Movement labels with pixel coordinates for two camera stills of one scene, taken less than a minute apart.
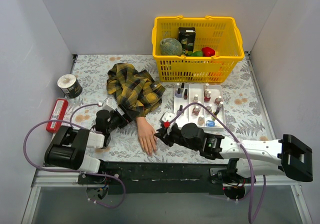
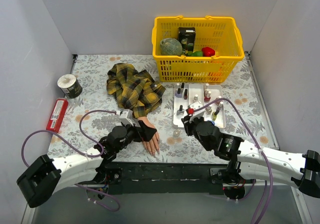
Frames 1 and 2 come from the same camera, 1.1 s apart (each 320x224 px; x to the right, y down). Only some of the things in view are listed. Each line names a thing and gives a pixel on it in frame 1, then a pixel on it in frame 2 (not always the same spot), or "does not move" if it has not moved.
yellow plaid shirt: (136, 89) does not move
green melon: (170, 46) does not move
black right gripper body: (167, 134) -> (188, 123)
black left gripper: (124, 116) -> (139, 129)
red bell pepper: (208, 52) does not move
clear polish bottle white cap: (196, 98) does not move
